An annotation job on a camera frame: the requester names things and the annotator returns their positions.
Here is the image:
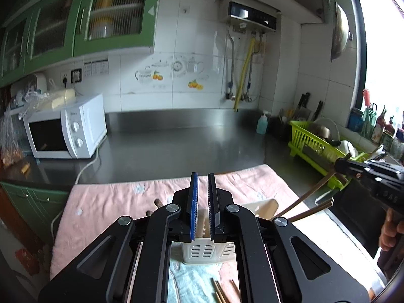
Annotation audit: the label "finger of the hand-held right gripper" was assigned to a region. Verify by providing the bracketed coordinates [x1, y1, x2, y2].
[334, 158, 376, 180]
[363, 160, 404, 175]

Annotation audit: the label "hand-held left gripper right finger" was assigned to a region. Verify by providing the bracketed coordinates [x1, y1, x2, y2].
[207, 172, 370, 303]

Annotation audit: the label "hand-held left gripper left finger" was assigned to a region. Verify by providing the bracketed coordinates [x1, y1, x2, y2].
[38, 172, 200, 303]

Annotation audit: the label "cream plastic utensil holder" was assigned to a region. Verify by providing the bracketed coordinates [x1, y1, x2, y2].
[180, 198, 280, 266]

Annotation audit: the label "pile of wooden chopsticks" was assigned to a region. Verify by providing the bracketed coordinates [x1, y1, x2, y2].
[211, 278, 242, 303]

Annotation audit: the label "person's right hand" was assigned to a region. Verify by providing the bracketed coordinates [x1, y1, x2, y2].
[380, 208, 404, 253]

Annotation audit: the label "white bowl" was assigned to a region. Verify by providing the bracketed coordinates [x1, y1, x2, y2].
[339, 140, 359, 158]

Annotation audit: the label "steel kitchen sink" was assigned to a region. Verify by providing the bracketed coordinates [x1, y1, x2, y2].
[316, 180, 389, 259]

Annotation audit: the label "blue box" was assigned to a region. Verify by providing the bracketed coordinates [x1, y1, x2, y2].
[349, 109, 365, 131]

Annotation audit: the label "green glass bottle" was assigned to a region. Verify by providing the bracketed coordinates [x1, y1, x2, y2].
[363, 103, 377, 138]

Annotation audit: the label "green plastic dish rack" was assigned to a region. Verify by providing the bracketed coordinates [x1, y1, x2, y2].
[288, 120, 368, 190]

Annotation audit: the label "dark utensil pot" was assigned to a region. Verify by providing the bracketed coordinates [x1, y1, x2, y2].
[273, 115, 291, 139]

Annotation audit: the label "pink towel with blue pattern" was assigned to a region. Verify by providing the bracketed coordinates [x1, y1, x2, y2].
[50, 163, 384, 303]

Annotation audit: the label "blue soap pump bottle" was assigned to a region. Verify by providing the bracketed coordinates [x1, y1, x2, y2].
[256, 110, 271, 135]

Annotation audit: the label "window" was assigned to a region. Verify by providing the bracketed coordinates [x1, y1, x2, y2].
[350, 0, 404, 117]

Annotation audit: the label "hanging metal wok lid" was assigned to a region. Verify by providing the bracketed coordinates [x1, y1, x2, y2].
[330, 2, 352, 62]

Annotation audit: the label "white microwave oven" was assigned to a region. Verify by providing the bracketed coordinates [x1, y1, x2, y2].
[23, 93, 108, 159]

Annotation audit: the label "green lower cabinets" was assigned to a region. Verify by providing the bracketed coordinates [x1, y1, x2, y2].
[0, 180, 73, 259]

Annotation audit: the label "white label stickers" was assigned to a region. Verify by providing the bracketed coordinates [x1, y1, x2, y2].
[83, 59, 109, 77]

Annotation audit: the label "clear bag with cream box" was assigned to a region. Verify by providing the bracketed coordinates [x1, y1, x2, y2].
[17, 78, 78, 119]

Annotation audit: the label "red object on floor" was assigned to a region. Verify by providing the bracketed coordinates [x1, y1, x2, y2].
[15, 248, 40, 273]

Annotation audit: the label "clear plastic bag with food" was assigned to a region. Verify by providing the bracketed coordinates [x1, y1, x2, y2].
[0, 114, 26, 168]

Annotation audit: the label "white rounded appliance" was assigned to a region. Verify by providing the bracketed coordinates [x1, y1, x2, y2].
[32, 73, 48, 92]

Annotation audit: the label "black handled knife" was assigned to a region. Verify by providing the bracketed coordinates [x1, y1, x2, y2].
[312, 100, 324, 122]
[295, 92, 310, 117]

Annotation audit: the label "white power cord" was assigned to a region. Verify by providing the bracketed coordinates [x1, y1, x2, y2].
[50, 148, 101, 239]

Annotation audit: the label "metal flexible hose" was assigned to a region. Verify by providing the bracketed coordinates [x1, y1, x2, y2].
[225, 25, 236, 99]
[244, 35, 264, 102]

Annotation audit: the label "teapot and oranges wall sticker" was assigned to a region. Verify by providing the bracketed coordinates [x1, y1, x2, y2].
[135, 60, 172, 84]

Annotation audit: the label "yellow gas hose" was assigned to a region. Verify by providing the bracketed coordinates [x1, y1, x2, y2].
[234, 36, 256, 112]

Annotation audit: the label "teaware wall sticker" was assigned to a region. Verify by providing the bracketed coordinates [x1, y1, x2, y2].
[172, 56, 204, 74]

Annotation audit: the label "wall water heater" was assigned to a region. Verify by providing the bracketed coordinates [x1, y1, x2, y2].
[215, 0, 281, 34]

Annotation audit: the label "green upper wall cabinets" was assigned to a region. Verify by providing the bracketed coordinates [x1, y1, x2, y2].
[0, 0, 163, 87]

